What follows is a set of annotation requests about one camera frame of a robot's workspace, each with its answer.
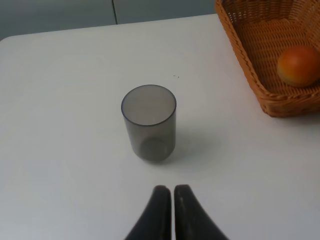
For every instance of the grey translucent plastic cup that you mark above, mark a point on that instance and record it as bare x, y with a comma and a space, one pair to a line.
149, 113

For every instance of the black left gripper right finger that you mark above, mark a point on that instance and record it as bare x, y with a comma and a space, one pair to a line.
191, 220

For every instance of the orange wicker basket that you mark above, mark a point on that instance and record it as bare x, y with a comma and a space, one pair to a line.
259, 31

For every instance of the orange fruit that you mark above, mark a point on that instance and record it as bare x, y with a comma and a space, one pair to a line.
299, 66

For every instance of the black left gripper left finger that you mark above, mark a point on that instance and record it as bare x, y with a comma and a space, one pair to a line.
155, 223

